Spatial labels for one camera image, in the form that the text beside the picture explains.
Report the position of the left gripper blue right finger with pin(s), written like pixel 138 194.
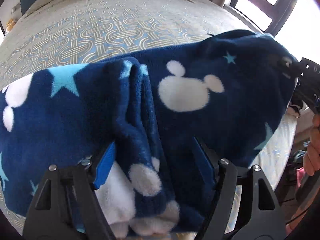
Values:
pixel 206 161

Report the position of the person's right hand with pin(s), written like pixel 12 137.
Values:
pixel 311 160

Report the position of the patterned blue grey bedspread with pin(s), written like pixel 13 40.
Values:
pixel 68 32

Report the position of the navy fleece Mickey pants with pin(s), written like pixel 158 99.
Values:
pixel 226 90

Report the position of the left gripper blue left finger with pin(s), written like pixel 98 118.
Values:
pixel 104 165

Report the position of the dark wooden window frame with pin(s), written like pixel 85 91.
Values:
pixel 266 15

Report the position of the small plush toy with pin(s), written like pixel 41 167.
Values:
pixel 10 24

